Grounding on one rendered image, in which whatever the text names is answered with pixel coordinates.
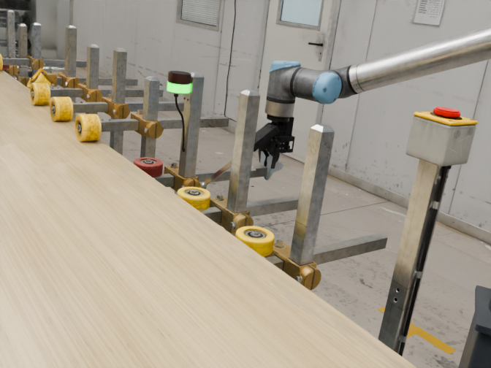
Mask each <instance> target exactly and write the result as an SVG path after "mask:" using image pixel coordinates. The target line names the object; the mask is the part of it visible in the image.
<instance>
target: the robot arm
mask: <svg viewBox="0 0 491 368"><path fill-rule="evenodd" d="M490 59H491V25H490V26H485V27H483V28H478V29H476V30H473V31H469V32H465V33H463V34H458V35H456V36H453V37H448V38H445V39H441V40H438V41H435V42H431V43H428V44H426V45H421V46H418V47H414V48H411V49H408V50H404V51H401V52H398V53H394V54H391V55H386V56H384V57H381V58H377V59H373V60H371V61H366V62H364V63H360V64H353V65H351V66H346V67H343V68H340V69H333V70H321V71H319V70H314V69H307V68H302V67H301V64H300V62H296V61H274V62H272V63H271V66H270V71H269V73H270V75H269V81H268V87H267V98H266V105H265V111H264V112H265V113H266V114H267V119H268V120H271V121H272V122H271V123H267V124H266V125H265V126H263V127H262V128H261V129H260V130H258V132H256V136H255V142H254V152H255V151H256V150H258V149H259V163H260V165H263V166H266V167H267V176H266V177H264V179H265V180H269V179H270V177H271V176H272V174H273V172H277V171H279V170H281V169H282V168H283V164H282V163H281V162H280V161H279V155H280V153H293V147H294V138H295V137H294V136H292V129H293V123H294V117H292V116H293V113H294V104H295V99H296V97H297V98H301V99H307V100H310V101H316V102H318V103H320V104H331V103H333V102H334V101H336V99H345V98H348V97H350V96H353V95H356V94H358V93H361V92H364V91H369V90H373V89H376V88H381V87H384V86H388V85H392V84H395V83H401V82H404V81H407V80H412V79H415V78H418V77H424V76H427V75H430V74H435V73H439V72H443V71H446V70H450V69H455V68H458V67H461V66H467V65H469V64H474V63H478V62H481V61H486V60H490ZM291 141H293V143H292V149H290V146H289V142H291Z"/></svg>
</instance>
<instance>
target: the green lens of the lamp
mask: <svg viewBox="0 0 491 368"><path fill-rule="evenodd" d="M190 86H191V83H190V84H189V85H178V84H173V83H169V82H168V81H167V91H169V92H173V93H190Z"/></svg>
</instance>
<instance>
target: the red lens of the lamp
mask: <svg viewBox="0 0 491 368"><path fill-rule="evenodd" d="M167 81H169V82H172V83H182V84H189V83H191V74H189V75H183V74H173V73H170V72H168V79H167Z"/></svg>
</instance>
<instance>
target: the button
mask: <svg viewBox="0 0 491 368"><path fill-rule="evenodd" d="M433 112H434V113H435V115H439V116H442V117H446V118H458V117H460V114H461V113H460V111H459V110H455V109H452V108H448V107H436V108H434V110H433Z"/></svg>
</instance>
